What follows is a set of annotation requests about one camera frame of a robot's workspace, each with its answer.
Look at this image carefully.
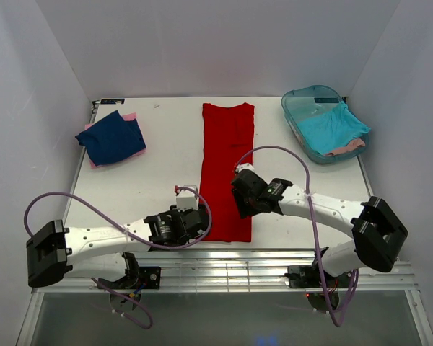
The red t shirt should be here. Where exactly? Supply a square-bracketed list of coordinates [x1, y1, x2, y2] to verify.
[199, 103, 255, 243]

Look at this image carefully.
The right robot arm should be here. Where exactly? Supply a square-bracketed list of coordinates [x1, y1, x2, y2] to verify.
[231, 164, 408, 278]

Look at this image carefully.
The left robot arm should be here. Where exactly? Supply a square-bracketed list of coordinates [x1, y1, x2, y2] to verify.
[26, 204, 211, 288]

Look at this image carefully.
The turquoise t shirt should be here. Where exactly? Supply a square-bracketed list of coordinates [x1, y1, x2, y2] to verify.
[297, 102, 371, 156]

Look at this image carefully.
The teal plastic bin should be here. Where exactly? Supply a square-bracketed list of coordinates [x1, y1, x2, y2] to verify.
[281, 85, 369, 165]

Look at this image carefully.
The navy blue folded t shirt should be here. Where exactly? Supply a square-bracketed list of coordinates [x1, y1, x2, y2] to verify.
[74, 110, 147, 167]

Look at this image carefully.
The salmon pink t shirt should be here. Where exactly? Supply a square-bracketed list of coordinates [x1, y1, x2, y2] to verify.
[326, 138, 366, 156]

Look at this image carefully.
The pink folded t shirt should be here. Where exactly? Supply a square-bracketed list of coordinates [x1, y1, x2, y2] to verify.
[84, 112, 148, 169]

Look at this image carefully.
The blue label sticker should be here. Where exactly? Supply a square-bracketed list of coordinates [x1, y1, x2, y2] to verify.
[100, 98, 125, 105]

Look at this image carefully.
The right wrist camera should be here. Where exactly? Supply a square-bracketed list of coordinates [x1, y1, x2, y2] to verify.
[234, 163, 255, 175]

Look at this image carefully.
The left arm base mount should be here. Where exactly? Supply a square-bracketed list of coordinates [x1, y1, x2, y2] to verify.
[96, 267, 162, 290]

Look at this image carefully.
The aluminium rail frame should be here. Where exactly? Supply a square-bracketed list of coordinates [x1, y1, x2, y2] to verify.
[16, 100, 433, 346]

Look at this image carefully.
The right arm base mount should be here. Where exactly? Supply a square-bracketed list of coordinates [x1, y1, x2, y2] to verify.
[284, 265, 351, 290]

